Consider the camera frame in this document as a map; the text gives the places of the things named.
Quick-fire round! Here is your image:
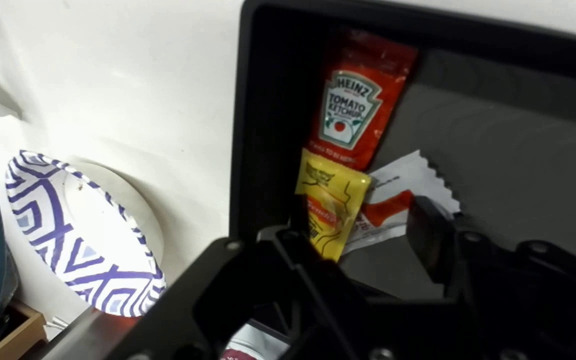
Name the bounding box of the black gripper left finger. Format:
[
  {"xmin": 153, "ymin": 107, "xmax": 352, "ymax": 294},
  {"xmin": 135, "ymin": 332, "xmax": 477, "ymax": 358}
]
[{"xmin": 291, "ymin": 193, "xmax": 310, "ymax": 239}]

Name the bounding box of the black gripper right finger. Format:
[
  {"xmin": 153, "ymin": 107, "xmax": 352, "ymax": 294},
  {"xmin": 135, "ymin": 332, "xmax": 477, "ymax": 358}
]
[{"xmin": 407, "ymin": 195, "xmax": 456, "ymax": 283}]

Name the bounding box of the yellow mustard sachet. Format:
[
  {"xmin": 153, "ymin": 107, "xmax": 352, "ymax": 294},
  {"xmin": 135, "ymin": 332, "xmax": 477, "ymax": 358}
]
[{"xmin": 296, "ymin": 150, "xmax": 373, "ymax": 261}]

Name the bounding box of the black plastic container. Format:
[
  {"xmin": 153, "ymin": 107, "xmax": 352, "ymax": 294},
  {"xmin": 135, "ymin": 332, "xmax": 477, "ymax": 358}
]
[{"xmin": 231, "ymin": 0, "xmax": 576, "ymax": 255}]

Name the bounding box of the white and red sachet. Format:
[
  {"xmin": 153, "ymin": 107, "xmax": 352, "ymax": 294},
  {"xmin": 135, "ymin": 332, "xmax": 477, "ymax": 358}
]
[{"xmin": 346, "ymin": 150, "xmax": 460, "ymax": 254}]

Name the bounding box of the coffee pod cup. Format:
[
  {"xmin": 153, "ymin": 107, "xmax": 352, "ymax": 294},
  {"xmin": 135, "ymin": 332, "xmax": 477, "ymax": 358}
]
[{"xmin": 221, "ymin": 322, "xmax": 288, "ymax": 360}]

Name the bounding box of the red Heinz ketchup sachet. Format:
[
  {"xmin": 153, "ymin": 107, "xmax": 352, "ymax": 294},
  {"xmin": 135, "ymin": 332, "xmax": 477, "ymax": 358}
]
[{"xmin": 306, "ymin": 29, "xmax": 419, "ymax": 169}]

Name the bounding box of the empty blue patterned paper plate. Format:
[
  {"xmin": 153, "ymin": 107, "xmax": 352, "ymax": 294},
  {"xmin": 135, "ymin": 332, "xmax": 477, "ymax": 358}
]
[{"xmin": 4, "ymin": 150, "xmax": 167, "ymax": 318}]

